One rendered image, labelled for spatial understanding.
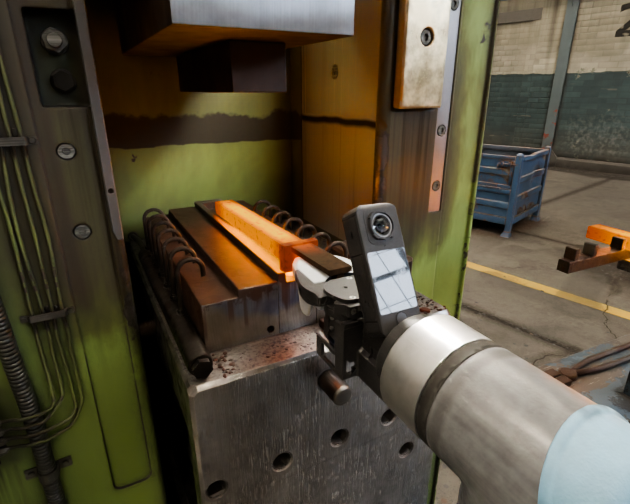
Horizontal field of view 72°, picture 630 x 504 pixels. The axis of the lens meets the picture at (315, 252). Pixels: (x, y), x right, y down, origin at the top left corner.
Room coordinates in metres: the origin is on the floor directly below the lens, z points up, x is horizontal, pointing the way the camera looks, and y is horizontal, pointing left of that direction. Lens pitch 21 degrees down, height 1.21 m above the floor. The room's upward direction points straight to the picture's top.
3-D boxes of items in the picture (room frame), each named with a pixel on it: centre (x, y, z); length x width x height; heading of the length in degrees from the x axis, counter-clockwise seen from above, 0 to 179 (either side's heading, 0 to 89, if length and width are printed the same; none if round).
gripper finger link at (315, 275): (0.44, 0.01, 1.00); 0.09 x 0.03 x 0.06; 31
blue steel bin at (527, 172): (4.26, -1.54, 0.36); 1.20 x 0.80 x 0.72; 46
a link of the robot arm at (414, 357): (0.28, -0.10, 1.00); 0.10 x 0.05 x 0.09; 118
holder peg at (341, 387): (0.44, -0.03, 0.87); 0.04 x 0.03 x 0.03; 29
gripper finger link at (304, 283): (0.40, -0.01, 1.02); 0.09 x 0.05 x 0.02; 31
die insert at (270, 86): (0.72, 0.14, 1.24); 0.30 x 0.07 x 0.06; 29
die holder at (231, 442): (0.71, 0.10, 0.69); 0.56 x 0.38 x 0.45; 29
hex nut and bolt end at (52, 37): (0.53, 0.29, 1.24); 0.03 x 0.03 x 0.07; 29
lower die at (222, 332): (0.68, 0.14, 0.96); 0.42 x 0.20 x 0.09; 29
